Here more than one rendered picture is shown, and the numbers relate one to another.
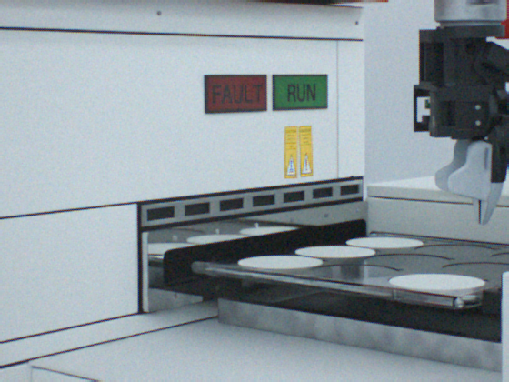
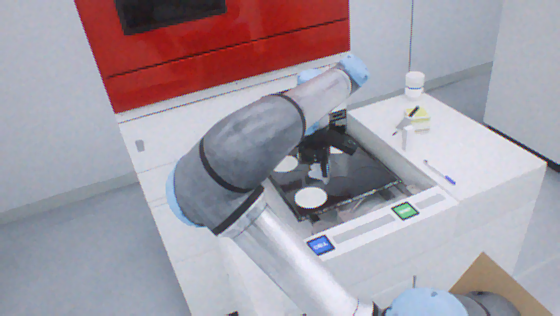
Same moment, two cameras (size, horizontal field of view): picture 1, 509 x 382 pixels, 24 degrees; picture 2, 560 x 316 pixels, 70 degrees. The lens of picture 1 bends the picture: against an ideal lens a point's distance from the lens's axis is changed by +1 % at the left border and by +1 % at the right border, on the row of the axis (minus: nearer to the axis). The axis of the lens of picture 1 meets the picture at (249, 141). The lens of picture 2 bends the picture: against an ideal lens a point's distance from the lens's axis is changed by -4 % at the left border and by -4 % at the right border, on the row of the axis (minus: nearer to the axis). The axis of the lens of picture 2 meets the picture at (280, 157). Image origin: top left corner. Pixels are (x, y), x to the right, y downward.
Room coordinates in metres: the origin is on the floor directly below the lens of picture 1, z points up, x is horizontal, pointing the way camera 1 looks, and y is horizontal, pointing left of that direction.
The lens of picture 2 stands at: (0.37, -0.64, 1.74)
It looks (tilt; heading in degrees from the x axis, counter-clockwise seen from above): 34 degrees down; 30
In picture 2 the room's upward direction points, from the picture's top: 8 degrees counter-clockwise
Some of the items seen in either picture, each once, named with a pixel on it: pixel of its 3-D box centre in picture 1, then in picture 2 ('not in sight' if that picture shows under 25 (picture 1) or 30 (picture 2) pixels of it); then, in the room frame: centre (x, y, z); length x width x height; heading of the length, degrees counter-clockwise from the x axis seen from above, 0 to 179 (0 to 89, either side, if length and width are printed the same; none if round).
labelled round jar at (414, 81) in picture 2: not in sight; (414, 85); (1.91, -0.39, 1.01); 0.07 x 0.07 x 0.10
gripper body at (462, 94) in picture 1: (463, 83); (314, 142); (1.28, -0.23, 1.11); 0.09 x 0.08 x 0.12; 103
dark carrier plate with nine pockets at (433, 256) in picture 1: (407, 262); (324, 170); (1.43, -0.19, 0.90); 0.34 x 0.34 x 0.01; 49
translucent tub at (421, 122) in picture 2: not in sight; (416, 120); (1.67, -0.45, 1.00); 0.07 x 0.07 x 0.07; 29
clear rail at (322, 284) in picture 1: (315, 283); (276, 187); (1.29, -0.07, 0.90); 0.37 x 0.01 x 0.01; 49
